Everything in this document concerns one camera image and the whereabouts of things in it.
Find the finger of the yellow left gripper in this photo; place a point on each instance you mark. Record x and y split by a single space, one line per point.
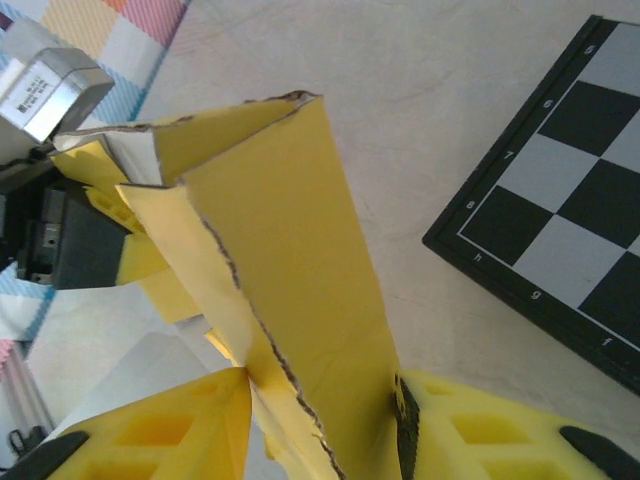
100 195
142 260

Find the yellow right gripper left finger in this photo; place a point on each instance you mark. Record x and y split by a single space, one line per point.
150 440

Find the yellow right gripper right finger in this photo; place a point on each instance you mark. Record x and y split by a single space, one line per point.
500 440

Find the yellow cardboard paper box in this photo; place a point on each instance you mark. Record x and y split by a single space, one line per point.
300 250

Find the black and silver chessboard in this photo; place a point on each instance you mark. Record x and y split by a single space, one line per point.
575 200

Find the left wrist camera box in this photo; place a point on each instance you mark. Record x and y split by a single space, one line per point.
50 92

